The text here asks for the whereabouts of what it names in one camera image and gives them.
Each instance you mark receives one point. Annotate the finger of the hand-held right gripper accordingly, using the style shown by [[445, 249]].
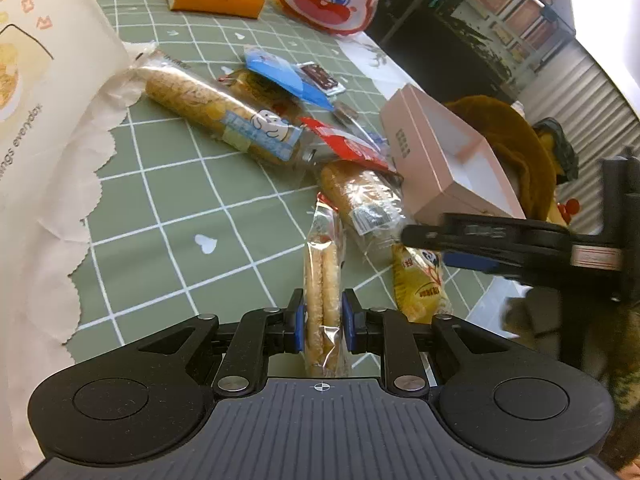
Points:
[[490, 235], [470, 261]]

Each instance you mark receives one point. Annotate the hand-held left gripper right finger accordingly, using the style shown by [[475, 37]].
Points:
[[348, 322]]

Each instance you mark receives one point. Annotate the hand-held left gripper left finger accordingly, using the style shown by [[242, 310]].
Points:
[[300, 322]]

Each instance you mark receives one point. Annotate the clear round cracker packet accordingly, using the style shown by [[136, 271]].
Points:
[[322, 280]]

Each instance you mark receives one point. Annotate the yellow snack packet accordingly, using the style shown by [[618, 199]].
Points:
[[417, 290]]

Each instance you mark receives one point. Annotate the pink cardboard box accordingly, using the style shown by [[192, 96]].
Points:
[[435, 160]]

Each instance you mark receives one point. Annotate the red label bread packet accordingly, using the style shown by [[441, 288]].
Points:
[[360, 190]]

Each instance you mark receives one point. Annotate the dark square snack packet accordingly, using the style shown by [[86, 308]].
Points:
[[320, 77]]

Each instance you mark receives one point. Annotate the brown plush toy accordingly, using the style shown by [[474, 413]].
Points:
[[520, 150]]

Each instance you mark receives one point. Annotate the dark green fabric item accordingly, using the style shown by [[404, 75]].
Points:
[[560, 145]]

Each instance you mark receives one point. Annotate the green checked tablecloth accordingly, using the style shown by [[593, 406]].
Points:
[[165, 210]]

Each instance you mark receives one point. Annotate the black cabinet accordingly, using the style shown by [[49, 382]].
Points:
[[425, 35]]

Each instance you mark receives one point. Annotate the panelled door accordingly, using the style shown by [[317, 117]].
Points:
[[515, 5]]

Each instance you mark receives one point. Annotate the blue wrapped bread packet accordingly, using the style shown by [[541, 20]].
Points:
[[280, 72]]

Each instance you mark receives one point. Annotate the cream printed paper bag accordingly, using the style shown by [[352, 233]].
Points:
[[45, 160]]

